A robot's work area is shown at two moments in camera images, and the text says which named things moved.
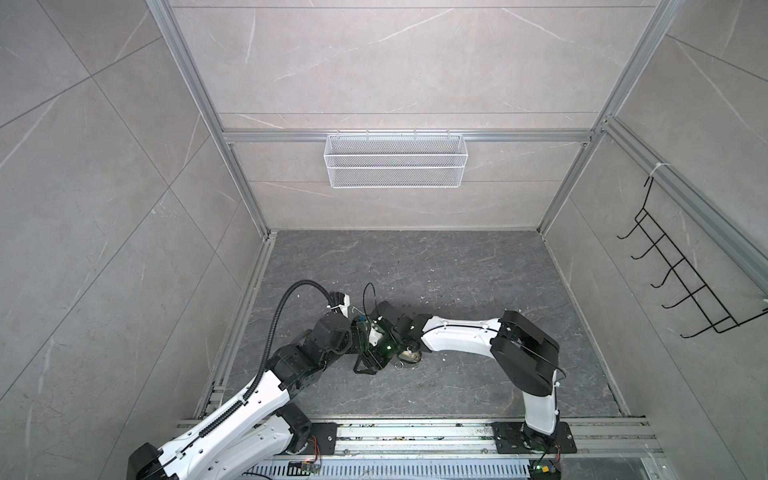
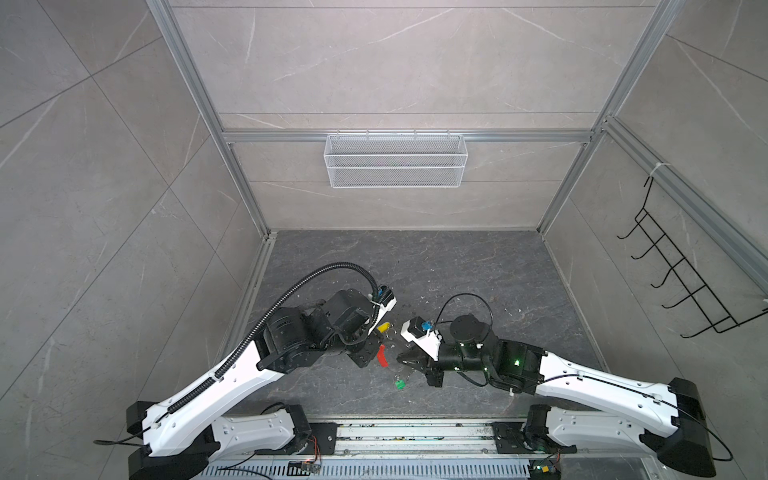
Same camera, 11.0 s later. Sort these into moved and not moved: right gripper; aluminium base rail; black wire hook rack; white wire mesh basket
Moved: right gripper
Not moved: black wire hook rack; white wire mesh basket; aluminium base rail
